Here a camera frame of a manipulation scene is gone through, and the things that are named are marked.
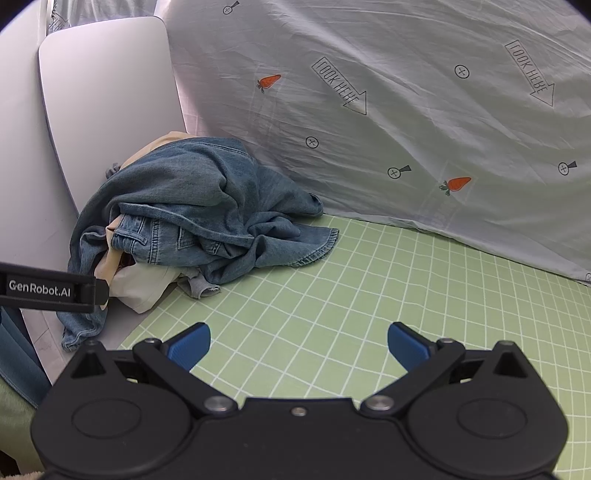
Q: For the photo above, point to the white garment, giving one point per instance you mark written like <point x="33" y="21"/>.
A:
<point x="138" y="288"/>

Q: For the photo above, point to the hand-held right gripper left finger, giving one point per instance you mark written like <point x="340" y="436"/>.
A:
<point x="191" y="347"/>

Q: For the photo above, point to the dark blue cloth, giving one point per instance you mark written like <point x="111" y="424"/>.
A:
<point x="18" y="364"/>

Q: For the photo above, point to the green fluffy blanket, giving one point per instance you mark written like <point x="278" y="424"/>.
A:
<point x="14" y="424"/>

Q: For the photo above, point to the white rounded board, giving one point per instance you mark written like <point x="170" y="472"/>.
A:
<point x="111" y="92"/>

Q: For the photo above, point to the carrot print grey sheet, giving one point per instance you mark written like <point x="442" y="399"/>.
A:
<point x="369" y="138"/>

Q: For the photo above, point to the light grey bed sheet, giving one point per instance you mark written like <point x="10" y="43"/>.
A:
<point x="44" y="344"/>

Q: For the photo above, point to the blue denim jeans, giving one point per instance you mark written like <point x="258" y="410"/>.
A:
<point x="207" y="194"/>

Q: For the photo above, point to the beige garment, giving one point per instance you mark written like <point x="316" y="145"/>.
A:
<point x="154" y="142"/>

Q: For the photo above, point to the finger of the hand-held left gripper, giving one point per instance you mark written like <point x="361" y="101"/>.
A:
<point x="94" y="291"/>

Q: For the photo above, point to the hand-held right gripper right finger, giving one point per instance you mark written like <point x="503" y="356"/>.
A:
<point x="406" y="347"/>

